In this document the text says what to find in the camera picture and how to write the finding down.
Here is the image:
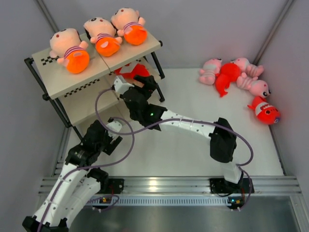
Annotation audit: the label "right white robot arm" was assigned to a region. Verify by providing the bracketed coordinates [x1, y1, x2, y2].
[114, 75, 244, 193]

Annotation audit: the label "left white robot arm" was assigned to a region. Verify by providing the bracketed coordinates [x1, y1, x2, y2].
[22, 119, 122, 232]

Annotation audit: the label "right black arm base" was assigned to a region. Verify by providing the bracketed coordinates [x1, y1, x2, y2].
[210, 178, 255, 197]

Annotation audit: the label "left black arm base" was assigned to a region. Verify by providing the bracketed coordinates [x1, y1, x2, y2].
[105, 178, 125, 194]

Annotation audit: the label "beige three-tier shelf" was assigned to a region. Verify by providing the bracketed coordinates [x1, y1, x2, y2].
[24, 34, 165, 139]

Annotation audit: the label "right doll orange pants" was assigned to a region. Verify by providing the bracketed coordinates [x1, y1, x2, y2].
[111, 8, 148, 46]

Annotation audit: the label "doll orange pants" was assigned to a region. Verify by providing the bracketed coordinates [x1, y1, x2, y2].
[49, 28, 90, 74]
[111, 8, 148, 46]
[84, 17, 123, 57]

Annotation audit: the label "pink plush left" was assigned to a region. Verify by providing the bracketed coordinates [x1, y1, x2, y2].
[199, 58, 222, 85]

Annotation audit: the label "pink plush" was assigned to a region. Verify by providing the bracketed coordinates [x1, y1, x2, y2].
[236, 75, 271, 98]
[230, 58, 264, 77]
[199, 58, 222, 85]

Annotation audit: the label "middle doll orange pants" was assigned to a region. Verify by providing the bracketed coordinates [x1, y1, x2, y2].
[84, 17, 123, 57]

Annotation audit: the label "left doll orange pants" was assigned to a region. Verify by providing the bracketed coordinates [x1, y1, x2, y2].
[49, 28, 90, 74]

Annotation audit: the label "pink plush top right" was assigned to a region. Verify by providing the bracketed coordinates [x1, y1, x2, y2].
[230, 58, 264, 77]

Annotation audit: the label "pink plush lower right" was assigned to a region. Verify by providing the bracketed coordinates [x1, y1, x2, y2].
[236, 75, 271, 98]

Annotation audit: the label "red plush fish white face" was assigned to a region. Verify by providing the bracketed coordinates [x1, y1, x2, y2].
[247, 96, 281, 125]

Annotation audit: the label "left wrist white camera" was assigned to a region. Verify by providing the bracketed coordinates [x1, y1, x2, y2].
[107, 118, 122, 137]

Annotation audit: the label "wrist white camera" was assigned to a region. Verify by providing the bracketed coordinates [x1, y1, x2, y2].
[113, 75, 134, 94]
[107, 118, 122, 137]

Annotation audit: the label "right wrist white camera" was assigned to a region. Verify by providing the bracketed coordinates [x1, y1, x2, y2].
[113, 75, 134, 94]

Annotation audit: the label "aluminium mounting rail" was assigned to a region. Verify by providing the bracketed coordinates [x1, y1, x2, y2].
[111, 176, 302, 196]

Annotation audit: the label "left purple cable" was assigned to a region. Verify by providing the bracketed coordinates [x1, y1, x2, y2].
[36, 116, 136, 232]

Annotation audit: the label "purple cable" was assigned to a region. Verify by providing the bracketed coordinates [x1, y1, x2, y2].
[36, 116, 136, 232]
[94, 88, 254, 213]

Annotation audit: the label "white slotted cable duct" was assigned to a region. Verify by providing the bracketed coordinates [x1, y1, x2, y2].
[86, 196, 231, 206]

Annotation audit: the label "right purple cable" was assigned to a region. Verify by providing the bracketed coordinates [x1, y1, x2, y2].
[94, 88, 254, 213]

